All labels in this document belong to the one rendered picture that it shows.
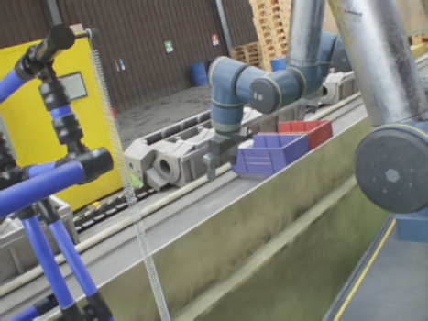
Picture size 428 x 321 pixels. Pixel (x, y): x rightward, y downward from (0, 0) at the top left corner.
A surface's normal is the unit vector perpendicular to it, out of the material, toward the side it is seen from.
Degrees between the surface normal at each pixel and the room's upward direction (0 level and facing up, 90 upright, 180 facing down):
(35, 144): 90
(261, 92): 90
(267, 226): 88
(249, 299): 90
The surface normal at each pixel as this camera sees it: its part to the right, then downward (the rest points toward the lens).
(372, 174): -0.66, 0.37
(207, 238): 0.69, 0.03
